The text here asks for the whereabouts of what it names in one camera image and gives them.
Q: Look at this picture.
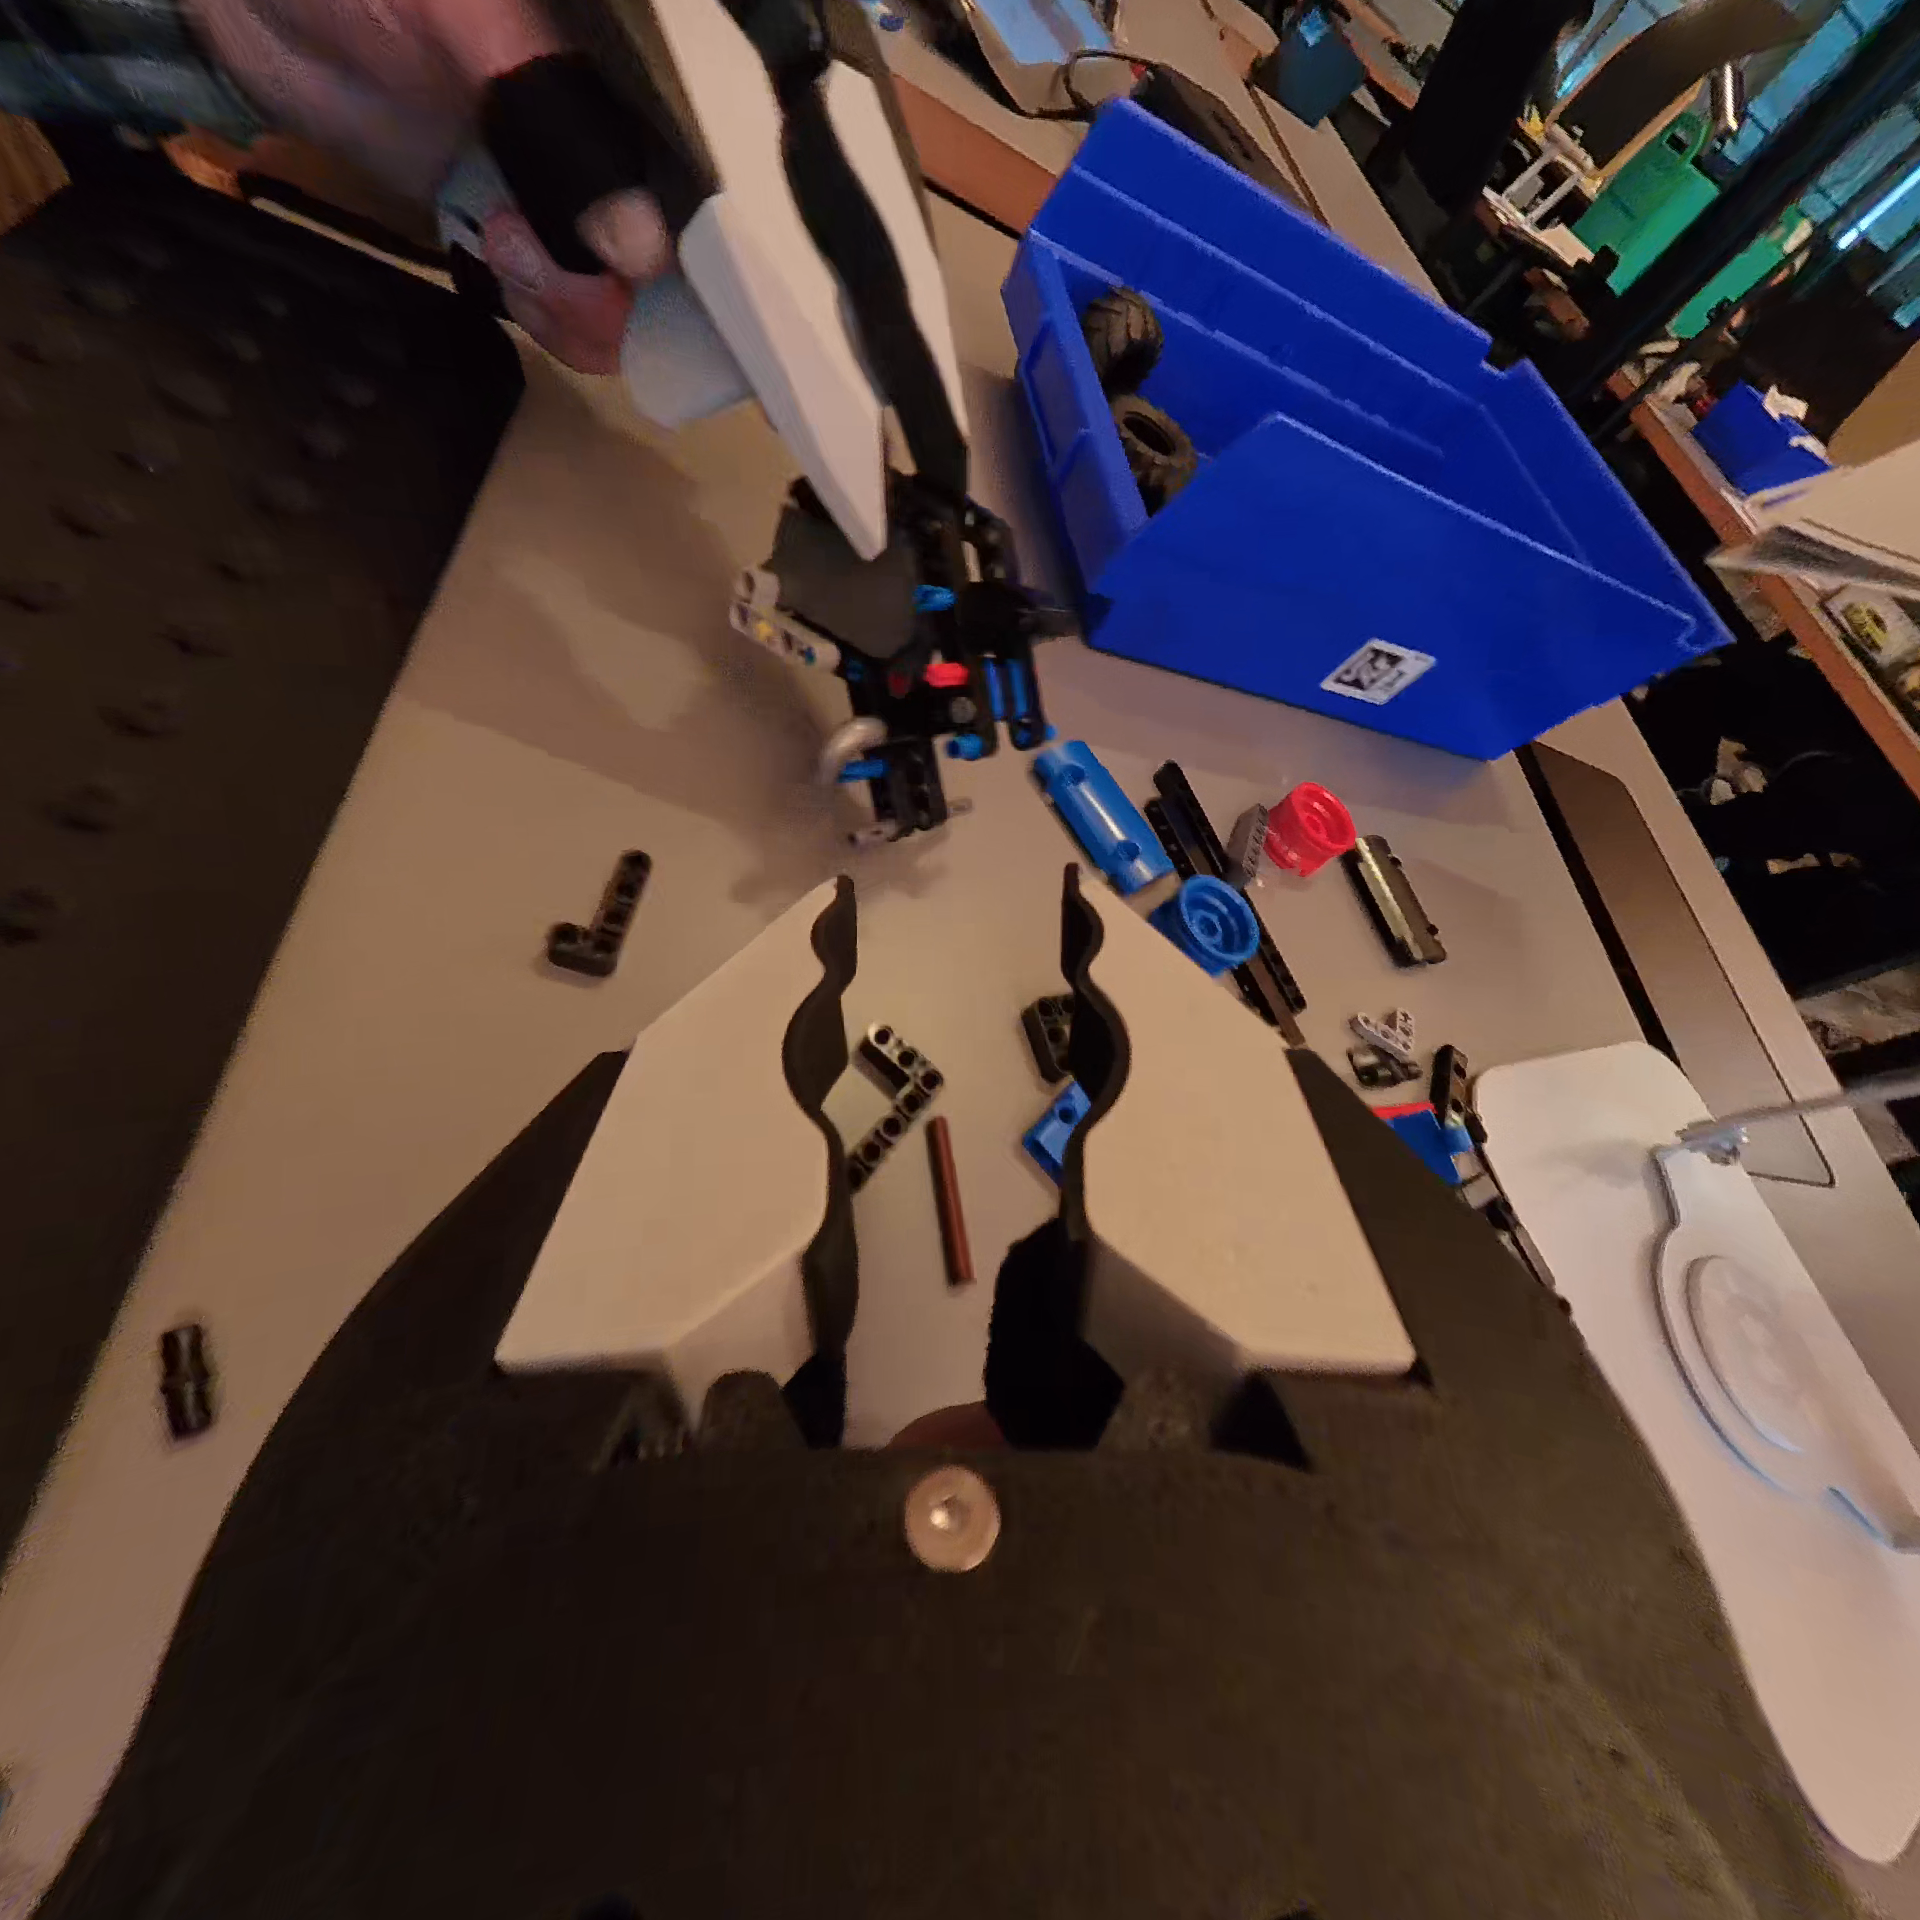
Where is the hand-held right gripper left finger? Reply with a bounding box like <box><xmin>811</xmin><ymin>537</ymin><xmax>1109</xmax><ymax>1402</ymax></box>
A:
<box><xmin>497</xmin><ymin>876</ymin><xmax>859</xmax><ymax>1393</ymax></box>

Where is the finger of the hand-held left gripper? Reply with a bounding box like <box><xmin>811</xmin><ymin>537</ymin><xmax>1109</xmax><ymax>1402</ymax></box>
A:
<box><xmin>653</xmin><ymin>0</ymin><xmax>887</xmax><ymax>560</ymax></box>
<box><xmin>818</xmin><ymin>58</ymin><xmax>977</xmax><ymax>504</ymax></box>

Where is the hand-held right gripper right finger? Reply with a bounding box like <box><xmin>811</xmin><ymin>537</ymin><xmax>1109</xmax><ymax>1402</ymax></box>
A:
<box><xmin>1057</xmin><ymin>862</ymin><xmax>1428</xmax><ymax>1382</ymax></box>

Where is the black toy chassis assembly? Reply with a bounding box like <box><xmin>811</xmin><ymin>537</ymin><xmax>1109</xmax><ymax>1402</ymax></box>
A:
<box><xmin>728</xmin><ymin>480</ymin><xmax>1073</xmax><ymax>842</ymax></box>

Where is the pile of black beams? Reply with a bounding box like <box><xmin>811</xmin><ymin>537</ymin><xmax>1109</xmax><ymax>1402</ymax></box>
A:
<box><xmin>1017</xmin><ymin>760</ymin><xmax>1564</xmax><ymax>1295</ymax></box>

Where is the person's left forearm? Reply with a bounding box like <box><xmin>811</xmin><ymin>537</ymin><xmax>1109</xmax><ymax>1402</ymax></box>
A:
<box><xmin>0</xmin><ymin>0</ymin><xmax>266</xmax><ymax>145</ymax></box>

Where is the grey desk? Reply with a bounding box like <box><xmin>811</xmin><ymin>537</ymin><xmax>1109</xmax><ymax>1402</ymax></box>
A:
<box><xmin>0</xmin><ymin>136</ymin><xmax>1920</xmax><ymax>1920</ymax></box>

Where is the person's left hand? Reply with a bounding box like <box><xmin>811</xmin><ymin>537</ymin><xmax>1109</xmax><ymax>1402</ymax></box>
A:
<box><xmin>178</xmin><ymin>0</ymin><xmax>676</xmax><ymax>378</ymax></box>

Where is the blue hinged panel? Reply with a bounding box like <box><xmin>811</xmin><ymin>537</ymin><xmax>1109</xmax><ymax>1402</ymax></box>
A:
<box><xmin>1372</xmin><ymin>1104</ymin><xmax>1480</xmax><ymax>1187</ymax></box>

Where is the blue flat panel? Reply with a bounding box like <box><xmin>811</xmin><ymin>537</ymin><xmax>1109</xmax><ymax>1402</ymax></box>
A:
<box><xmin>1030</xmin><ymin>739</ymin><xmax>1171</xmax><ymax>891</ymax></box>
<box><xmin>1023</xmin><ymin>1080</ymin><xmax>1096</xmax><ymax>1187</ymax></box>

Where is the grey tablet device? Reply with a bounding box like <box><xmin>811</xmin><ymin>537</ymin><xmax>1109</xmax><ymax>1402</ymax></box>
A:
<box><xmin>958</xmin><ymin>0</ymin><xmax>1124</xmax><ymax>111</ymax></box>

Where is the black rubber tire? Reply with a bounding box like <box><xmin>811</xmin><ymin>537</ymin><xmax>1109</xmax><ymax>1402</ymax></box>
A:
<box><xmin>1080</xmin><ymin>284</ymin><xmax>1164</xmax><ymax>388</ymax></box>
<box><xmin>1114</xmin><ymin>391</ymin><xmax>1198</xmax><ymax>515</ymax></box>

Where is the black large L beam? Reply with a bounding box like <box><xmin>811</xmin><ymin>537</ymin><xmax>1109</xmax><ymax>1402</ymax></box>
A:
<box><xmin>839</xmin><ymin>1023</ymin><xmax>947</xmax><ymax>1194</ymax></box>

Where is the brown axle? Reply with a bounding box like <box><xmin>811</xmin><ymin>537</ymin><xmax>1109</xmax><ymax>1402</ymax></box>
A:
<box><xmin>925</xmin><ymin>1119</ymin><xmax>977</xmax><ymax>1290</ymax></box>

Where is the blue wheel rim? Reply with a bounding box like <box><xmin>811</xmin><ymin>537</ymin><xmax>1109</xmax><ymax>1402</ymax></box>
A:
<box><xmin>1145</xmin><ymin>876</ymin><xmax>1258</xmax><ymax>977</ymax></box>

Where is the black small L beam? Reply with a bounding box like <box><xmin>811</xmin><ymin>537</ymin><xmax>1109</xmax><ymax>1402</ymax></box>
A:
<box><xmin>546</xmin><ymin>850</ymin><xmax>653</xmax><ymax>977</ymax></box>

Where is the black box device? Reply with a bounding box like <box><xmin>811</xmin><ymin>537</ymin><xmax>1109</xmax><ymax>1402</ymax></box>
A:
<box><xmin>1131</xmin><ymin>58</ymin><xmax>1321</xmax><ymax>214</ymax></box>

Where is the book stand with white base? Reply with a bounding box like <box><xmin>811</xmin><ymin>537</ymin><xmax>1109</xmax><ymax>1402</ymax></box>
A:
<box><xmin>1475</xmin><ymin>1043</ymin><xmax>1920</xmax><ymax>1860</ymax></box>

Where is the black cylindrical panel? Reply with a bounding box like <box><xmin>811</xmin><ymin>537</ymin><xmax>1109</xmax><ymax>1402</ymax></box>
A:
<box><xmin>1337</xmin><ymin>836</ymin><xmax>1448</xmax><ymax>964</ymax></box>

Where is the red wheel rim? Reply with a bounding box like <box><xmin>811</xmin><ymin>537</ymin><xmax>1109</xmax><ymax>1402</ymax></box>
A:
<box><xmin>1260</xmin><ymin>786</ymin><xmax>1356</xmax><ymax>876</ymax></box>

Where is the black pin connector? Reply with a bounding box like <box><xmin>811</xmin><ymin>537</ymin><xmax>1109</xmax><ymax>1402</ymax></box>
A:
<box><xmin>159</xmin><ymin>1327</ymin><xmax>220</xmax><ymax>1443</ymax></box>

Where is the blue tagged plastic bin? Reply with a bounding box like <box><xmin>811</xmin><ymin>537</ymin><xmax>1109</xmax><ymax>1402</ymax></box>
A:
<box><xmin>1001</xmin><ymin>99</ymin><xmax>1736</xmax><ymax>760</ymax></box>

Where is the green bin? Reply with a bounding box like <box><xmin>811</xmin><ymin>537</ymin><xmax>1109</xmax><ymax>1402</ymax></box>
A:
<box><xmin>1571</xmin><ymin>126</ymin><xmax>1804</xmax><ymax>334</ymax></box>

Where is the instruction booklet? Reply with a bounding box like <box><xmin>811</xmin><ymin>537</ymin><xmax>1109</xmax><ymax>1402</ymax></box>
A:
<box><xmin>1710</xmin><ymin>449</ymin><xmax>1920</xmax><ymax>590</ymax></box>

